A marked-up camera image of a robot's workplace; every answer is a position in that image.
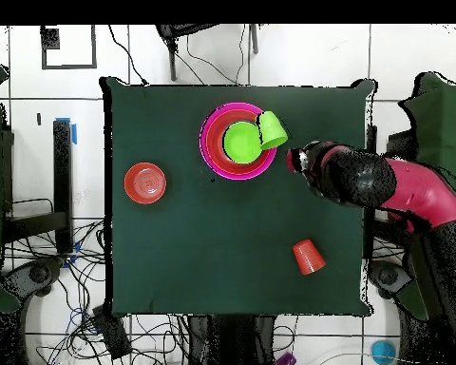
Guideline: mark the green cup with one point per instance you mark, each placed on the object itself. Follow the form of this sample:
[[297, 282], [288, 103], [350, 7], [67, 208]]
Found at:
[[273, 131]]

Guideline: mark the small green bowl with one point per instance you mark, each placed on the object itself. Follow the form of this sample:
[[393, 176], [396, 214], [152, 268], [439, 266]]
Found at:
[[241, 142]]

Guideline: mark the orange cup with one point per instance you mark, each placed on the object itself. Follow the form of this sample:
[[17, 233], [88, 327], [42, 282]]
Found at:
[[307, 258]]

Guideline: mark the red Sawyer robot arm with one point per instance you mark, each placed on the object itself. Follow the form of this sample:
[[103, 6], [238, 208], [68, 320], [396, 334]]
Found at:
[[383, 182]]

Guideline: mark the large pink bowl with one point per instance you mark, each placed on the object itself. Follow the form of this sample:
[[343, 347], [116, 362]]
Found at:
[[235, 175]]

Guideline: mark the large orange bowl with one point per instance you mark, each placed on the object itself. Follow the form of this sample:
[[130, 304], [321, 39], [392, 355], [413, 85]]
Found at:
[[212, 148]]

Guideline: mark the black metal stand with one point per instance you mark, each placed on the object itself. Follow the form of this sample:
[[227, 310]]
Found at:
[[399, 144], [62, 171]]

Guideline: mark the dark green tablecloth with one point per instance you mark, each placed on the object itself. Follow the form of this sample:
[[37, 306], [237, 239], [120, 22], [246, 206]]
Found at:
[[212, 266]]

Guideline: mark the small orange bowl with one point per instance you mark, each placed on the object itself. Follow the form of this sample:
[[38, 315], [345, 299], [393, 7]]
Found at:
[[145, 183]]

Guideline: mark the small purple object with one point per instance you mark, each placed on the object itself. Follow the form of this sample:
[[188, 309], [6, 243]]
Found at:
[[287, 360]]

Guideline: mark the blue disc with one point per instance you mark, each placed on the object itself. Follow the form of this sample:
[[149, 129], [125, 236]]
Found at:
[[383, 351]]

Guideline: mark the blue tape strip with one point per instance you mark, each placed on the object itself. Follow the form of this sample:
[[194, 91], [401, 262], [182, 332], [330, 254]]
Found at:
[[74, 135]]

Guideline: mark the black power brick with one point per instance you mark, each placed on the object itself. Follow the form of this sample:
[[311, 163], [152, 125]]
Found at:
[[112, 334]]

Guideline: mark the black camera tripod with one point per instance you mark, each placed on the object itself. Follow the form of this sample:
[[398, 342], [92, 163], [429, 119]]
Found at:
[[172, 57]]

